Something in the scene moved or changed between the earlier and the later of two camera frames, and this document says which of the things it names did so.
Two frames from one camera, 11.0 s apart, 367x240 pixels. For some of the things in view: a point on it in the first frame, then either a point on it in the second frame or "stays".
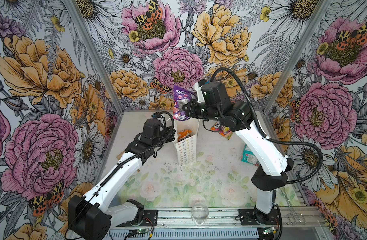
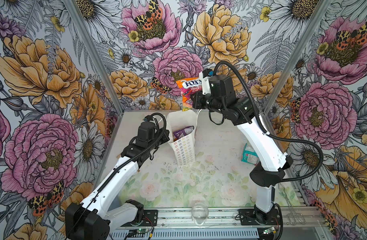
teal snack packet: x=248 y=157 stays
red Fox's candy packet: x=225 y=131 to x=189 y=86
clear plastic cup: x=200 y=212 stays
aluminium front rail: x=182 y=217 stays
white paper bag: x=185 y=137 stays
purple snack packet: x=181 y=97 to x=179 y=133
